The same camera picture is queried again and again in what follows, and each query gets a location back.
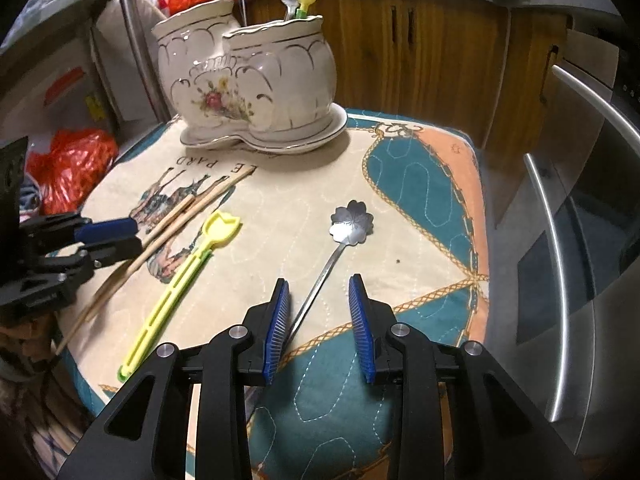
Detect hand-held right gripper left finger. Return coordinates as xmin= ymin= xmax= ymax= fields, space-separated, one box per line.
xmin=56 ymin=278 xmax=292 ymax=480

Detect white floral ceramic utensil holder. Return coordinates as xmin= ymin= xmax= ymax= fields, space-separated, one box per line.
xmin=151 ymin=0 xmax=338 ymax=138

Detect metal shelf rack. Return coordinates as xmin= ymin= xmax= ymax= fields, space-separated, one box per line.
xmin=0 ymin=0 xmax=171 ymax=171

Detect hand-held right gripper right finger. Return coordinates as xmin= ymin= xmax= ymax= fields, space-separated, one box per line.
xmin=348 ymin=273 xmax=583 ymax=480

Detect yellow plastic tulip utensil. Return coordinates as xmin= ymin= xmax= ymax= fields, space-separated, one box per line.
xmin=117 ymin=211 xmax=242 ymax=383

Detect stainless steel oven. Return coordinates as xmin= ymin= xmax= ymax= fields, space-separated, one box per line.
xmin=485 ymin=10 xmax=640 ymax=426

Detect crumpled red plastic bag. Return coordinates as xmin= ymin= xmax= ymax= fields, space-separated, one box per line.
xmin=25 ymin=129 xmax=120 ymax=216

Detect wooden base cabinets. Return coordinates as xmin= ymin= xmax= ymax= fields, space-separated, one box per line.
xmin=245 ymin=0 xmax=571 ymax=151

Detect printed quilted cloth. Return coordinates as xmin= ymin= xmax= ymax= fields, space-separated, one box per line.
xmin=55 ymin=107 xmax=491 ymax=480

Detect white ceramic saucer tray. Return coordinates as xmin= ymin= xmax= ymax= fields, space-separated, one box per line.
xmin=180 ymin=104 xmax=348 ymax=155

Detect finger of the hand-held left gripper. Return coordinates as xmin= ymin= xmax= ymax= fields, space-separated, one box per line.
xmin=21 ymin=213 xmax=141 ymax=252
xmin=74 ymin=236 xmax=145 ymax=274

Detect plastic container with red lid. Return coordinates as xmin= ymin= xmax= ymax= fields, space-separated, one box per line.
xmin=42 ymin=67 xmax=108 ymax=131

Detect flower-shaped steel spoon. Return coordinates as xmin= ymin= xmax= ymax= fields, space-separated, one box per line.
xmin=285 ymin=200 xmax=376 ymax=346

